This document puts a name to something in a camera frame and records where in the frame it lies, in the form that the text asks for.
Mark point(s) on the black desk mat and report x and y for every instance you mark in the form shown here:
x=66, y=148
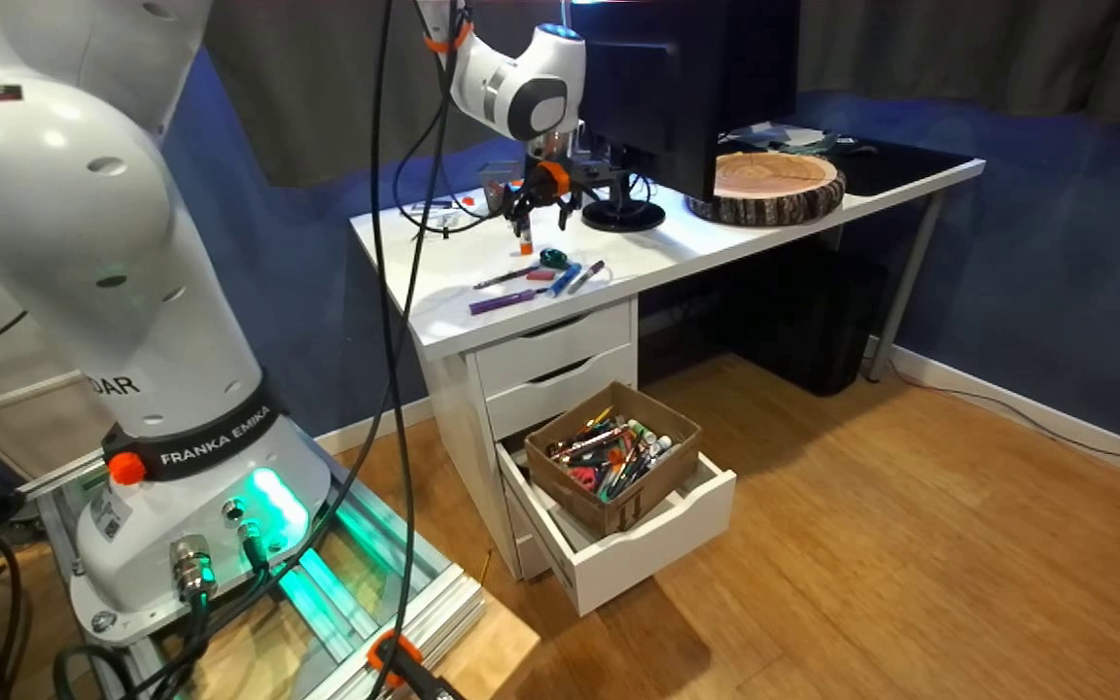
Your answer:
x=895, y=167

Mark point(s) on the grey desk leg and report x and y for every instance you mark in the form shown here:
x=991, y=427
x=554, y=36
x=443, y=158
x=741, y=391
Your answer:
x=902, y=295

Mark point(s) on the black computer monitor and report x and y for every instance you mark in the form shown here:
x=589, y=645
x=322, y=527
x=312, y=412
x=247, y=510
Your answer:
x=691, y=93

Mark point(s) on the blue pen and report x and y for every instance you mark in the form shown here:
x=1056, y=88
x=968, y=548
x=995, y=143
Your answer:
x=563, y=279

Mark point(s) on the dark slim pen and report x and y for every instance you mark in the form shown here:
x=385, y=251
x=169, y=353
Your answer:
x=589, y=276

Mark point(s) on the brown cardboard box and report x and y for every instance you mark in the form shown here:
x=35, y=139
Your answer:
x=613, y=510

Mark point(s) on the grey curtain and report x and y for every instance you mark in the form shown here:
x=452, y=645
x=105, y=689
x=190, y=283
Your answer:
x=312, y=78

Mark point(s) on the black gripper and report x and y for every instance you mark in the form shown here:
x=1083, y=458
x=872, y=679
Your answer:
x=540, y=180

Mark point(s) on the white closed drawer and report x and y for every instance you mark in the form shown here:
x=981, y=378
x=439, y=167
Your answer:
x=544, y=353
x=562, y=393

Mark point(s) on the white open drawer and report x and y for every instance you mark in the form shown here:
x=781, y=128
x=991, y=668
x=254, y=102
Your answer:
x=637, y=558

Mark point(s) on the black box under desk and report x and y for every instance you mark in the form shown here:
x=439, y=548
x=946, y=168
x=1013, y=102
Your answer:
x=807, y=326

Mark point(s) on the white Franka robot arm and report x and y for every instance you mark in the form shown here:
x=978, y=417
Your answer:
x=54, y=196

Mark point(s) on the round wooden slab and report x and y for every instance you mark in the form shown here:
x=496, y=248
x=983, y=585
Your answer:
x=766, y=180

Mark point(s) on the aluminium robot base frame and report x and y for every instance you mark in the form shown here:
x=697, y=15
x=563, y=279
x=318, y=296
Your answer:
x=329, y=626

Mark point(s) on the purple and black pen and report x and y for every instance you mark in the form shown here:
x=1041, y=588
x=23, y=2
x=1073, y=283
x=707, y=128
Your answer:
x=506, y=276

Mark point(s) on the white desk drawer unit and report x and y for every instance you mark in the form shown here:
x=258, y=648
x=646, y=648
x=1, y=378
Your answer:
x=456, y=404

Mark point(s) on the brown curtain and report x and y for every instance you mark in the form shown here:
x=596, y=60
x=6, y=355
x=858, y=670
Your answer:
x=989, y=54

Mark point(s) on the thick purple marker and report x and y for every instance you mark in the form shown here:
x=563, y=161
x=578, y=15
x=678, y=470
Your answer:
x=506, y=301

